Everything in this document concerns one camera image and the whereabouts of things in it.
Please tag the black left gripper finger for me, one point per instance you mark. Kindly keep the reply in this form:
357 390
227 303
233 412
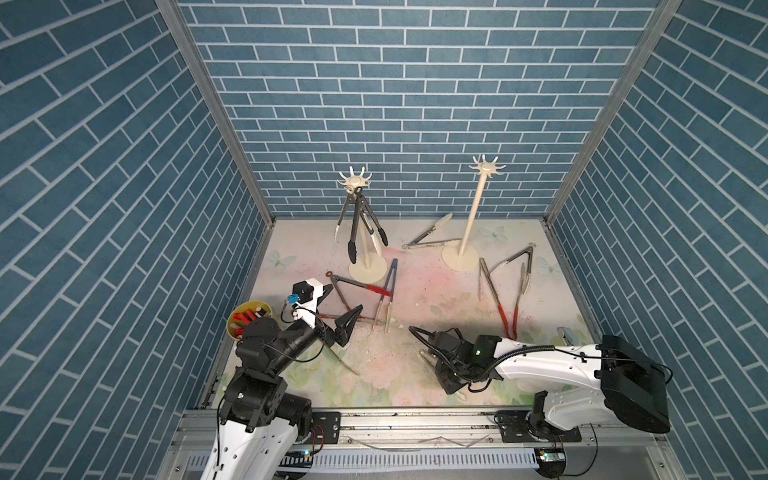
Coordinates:
327 290
345 324

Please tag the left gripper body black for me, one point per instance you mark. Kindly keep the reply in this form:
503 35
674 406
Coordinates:
328 337

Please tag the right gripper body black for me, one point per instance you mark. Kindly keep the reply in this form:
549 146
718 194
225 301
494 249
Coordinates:
451 377

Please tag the cream silicone steel tongs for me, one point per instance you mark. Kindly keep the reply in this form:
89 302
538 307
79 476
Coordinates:
342 216

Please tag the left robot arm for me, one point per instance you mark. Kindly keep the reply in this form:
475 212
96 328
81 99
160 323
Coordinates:
264 396

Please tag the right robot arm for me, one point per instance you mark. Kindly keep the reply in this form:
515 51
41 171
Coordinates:
611 381

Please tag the cream utensil rack left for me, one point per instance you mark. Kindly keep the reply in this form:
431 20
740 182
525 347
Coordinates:
367 236

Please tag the cream utensil rack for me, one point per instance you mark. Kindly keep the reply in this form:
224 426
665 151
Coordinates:
465 257
367 236

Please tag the red tip grey tongs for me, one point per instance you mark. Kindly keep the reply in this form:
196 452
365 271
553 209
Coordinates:
337 281

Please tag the blue wooden tip tongs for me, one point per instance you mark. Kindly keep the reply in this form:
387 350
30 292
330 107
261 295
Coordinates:
382 314

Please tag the cream utensil rack right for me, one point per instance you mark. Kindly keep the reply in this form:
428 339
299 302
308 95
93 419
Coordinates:
465 257

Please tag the yellow bowl with items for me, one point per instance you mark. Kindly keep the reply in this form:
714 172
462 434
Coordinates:
244 315

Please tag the red ring steel tongs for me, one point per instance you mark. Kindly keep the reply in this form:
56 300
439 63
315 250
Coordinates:
340 332

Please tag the steel tongs red handles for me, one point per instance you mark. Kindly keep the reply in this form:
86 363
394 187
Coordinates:
510 325

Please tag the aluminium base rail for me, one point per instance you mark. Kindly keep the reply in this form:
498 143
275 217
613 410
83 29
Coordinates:
486 442

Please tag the aluminium corner post left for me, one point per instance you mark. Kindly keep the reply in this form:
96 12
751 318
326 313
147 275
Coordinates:
182 36

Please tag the aluminium corner post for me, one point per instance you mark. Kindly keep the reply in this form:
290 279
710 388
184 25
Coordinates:
182 36
651 35

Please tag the aluminium corner post right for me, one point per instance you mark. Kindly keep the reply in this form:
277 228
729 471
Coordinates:
651 35

